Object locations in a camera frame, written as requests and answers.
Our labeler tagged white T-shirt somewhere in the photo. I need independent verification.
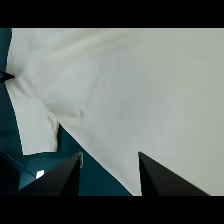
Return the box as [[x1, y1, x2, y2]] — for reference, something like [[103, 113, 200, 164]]
[[4, 28, 224, 197]]

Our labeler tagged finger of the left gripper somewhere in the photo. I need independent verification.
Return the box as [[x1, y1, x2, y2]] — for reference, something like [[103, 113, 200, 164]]
[[0, 71, 16, 83]]

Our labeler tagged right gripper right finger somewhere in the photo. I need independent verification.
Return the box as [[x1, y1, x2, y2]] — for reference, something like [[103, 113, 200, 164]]
[[137, 151, 211, 197]]

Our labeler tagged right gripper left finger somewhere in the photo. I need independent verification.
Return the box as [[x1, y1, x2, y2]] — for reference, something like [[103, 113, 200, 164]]
[[17, 151, 83, 197]]

